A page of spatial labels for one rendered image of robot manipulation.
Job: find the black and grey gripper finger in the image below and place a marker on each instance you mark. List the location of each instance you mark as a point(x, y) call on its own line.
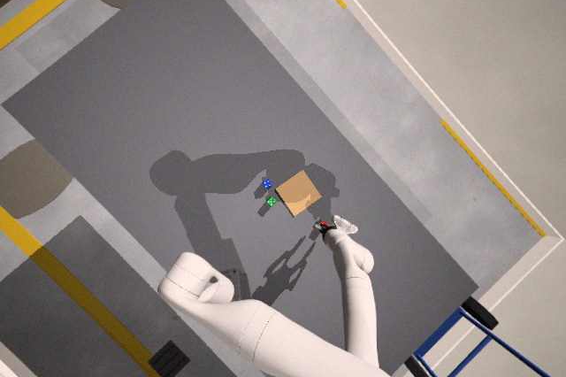
point(319, 226)

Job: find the tan flat mat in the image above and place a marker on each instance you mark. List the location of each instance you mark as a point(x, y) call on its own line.
point(298, 192)

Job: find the green die with white pips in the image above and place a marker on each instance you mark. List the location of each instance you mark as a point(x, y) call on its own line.
point(271, 201)

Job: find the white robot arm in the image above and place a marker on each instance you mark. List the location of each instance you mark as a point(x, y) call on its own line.
point(267, 339)

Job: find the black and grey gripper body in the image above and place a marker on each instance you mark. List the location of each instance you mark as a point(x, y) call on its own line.
point(324, 231)

